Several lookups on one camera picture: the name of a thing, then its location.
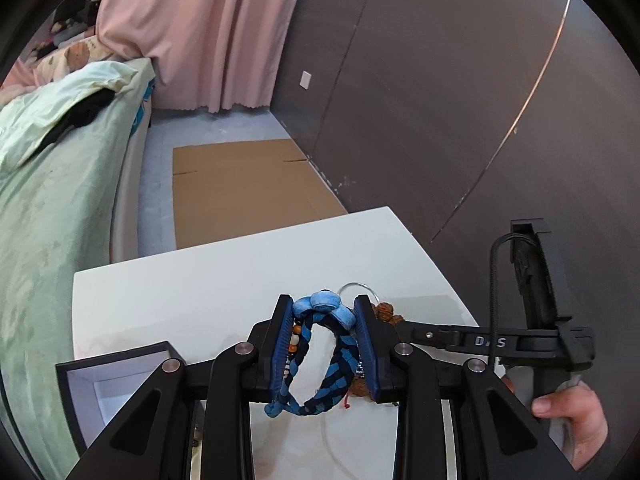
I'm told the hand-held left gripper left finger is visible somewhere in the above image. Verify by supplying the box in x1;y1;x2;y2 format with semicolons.
65;294;296;480

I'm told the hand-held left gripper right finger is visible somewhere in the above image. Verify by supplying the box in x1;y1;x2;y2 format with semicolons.
353;295;577;480

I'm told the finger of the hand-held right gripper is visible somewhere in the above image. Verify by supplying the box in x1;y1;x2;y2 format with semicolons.
400;321;463;354

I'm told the brown walnut bead bracelet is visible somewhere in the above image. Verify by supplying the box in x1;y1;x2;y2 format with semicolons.
350;301;406;400

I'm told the blue braided bracelet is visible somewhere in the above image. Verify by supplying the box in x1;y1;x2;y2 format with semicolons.
263;290;363;418

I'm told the silver bangle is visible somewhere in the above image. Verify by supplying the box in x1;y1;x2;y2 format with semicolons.
337;281;383;306

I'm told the black jewelry box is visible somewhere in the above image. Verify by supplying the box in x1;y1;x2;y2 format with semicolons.
55;341;201;456

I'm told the person's right hand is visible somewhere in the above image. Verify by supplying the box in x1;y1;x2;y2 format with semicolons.
501;376;609;472

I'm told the flat cardboard sheet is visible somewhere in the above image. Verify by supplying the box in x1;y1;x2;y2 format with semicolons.
171;139;348;251

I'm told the white bed mattress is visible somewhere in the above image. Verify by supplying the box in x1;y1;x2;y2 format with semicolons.
110;57;157;263

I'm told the bed with green blanket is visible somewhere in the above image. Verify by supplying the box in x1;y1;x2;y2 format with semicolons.
0;77;151;480

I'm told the black cloth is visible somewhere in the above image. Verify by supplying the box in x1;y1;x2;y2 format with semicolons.
37;89;115;153

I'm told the pink curtain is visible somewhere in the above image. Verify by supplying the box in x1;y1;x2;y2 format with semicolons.
97;0;313;113

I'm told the pale green quilt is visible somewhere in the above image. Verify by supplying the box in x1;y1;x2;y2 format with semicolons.
0;60;138;171

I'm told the bear print pillow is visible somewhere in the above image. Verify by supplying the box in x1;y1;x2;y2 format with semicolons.
32;40;126;83

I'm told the pink blanket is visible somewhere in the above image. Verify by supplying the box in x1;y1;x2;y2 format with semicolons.
0;57;38;96

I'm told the pile of plush toys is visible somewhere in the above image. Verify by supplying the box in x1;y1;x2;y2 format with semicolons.
30;17;96;61

